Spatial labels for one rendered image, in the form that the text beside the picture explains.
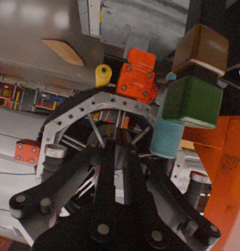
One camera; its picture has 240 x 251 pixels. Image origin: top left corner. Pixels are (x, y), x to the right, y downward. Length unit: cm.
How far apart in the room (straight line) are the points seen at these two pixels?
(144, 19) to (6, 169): 109
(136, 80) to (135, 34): 32
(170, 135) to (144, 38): 52
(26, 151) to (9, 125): 46
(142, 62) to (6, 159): 92
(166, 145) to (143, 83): 23
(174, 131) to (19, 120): 84
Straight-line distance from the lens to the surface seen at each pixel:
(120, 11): 71
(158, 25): 72
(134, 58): 55
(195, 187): 40
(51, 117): 61
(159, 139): 43
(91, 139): 98
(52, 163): 30
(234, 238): 76
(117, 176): 38
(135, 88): 51
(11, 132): 101
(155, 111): 54
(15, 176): 106
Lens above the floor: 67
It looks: 1 degrees up
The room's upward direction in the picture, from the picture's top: 166 degrees counter-clockwise
